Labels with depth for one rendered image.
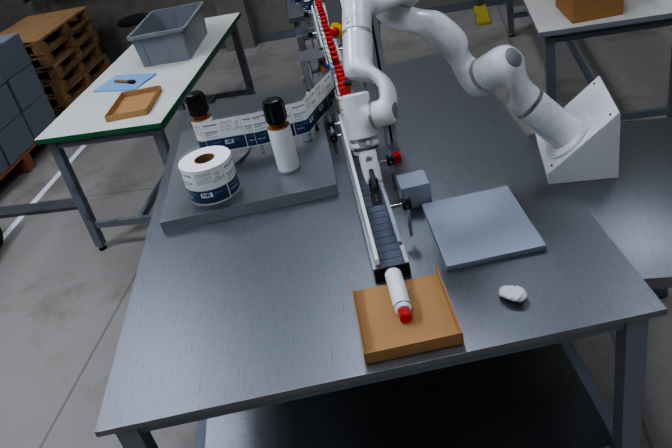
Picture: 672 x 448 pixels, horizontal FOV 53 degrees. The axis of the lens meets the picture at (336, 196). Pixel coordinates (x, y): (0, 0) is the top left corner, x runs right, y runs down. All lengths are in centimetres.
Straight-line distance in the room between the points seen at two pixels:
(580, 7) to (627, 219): 193
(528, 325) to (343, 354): 49
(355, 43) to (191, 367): 103
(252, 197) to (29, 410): 155
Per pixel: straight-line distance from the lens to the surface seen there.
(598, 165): 238
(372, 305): 195
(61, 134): 395
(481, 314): 188
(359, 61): 196
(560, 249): 209
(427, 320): 187
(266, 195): 249
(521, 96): 227
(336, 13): 260
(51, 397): 347
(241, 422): 260
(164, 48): 453
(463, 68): 226
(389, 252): 205
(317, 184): 248
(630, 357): 203
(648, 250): 210
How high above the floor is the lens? 210
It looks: 31 degrees down
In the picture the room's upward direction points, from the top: 13 degrees counter-clockwise
